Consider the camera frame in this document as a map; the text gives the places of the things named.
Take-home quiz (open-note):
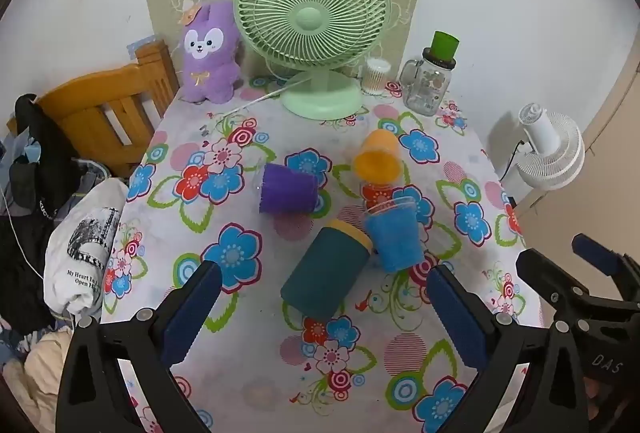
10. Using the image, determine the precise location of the purple cup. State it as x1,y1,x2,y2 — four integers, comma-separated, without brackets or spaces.
258,162,321,216

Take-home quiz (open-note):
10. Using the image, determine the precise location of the glass mug jar green lid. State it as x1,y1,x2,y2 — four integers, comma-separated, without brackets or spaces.
399,30,462,116

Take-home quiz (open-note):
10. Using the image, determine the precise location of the black fan cable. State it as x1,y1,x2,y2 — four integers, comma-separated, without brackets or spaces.
499,140,527,182

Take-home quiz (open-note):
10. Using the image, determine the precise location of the small white fan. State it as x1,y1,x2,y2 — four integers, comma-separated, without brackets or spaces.
514,102,586,188

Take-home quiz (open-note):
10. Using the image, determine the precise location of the purple plush bunny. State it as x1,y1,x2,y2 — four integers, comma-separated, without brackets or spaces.
177,0,245,105

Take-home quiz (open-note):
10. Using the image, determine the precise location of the orange cup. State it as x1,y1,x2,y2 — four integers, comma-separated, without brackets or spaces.
352,129,403,184

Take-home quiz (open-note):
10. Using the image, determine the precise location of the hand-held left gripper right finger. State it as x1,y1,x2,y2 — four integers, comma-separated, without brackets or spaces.
426,264,587,433

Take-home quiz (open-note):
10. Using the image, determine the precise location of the teal cup with yellow rim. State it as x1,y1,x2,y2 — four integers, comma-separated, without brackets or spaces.
280,219,372,322

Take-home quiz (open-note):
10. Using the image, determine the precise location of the white fan cable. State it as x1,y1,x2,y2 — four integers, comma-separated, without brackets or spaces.
220,76,308,118

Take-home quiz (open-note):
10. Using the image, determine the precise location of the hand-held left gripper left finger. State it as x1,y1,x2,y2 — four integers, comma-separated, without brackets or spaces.
55,260,224,433

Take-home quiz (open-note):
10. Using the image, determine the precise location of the floral tablecloth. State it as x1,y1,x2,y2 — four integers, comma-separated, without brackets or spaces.
100,76,547,433

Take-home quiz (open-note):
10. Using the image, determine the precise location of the beige cloth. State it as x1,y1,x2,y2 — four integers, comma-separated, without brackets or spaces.
0,327,77,433

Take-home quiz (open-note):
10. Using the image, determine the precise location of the clear cotton swab container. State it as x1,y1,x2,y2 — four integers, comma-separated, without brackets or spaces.
360,57,392,95

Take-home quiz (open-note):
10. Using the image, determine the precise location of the green desk fan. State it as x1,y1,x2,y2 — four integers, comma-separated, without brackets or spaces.
233,0,394,120

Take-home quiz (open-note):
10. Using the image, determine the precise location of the wooden chair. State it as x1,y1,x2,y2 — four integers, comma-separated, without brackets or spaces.
34,40,181,179

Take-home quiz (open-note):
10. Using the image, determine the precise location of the white printed cloth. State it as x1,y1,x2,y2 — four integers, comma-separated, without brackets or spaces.
43,178,130,320

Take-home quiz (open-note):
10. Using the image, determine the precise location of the black clothing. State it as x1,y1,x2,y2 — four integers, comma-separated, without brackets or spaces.
0,94,78,309

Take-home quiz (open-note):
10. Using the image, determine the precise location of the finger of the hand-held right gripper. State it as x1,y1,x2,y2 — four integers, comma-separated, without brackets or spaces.
572,234,640,302
516,248,604,319

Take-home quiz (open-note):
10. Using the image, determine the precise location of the blue cup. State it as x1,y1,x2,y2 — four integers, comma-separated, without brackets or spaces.
362,196,426,273

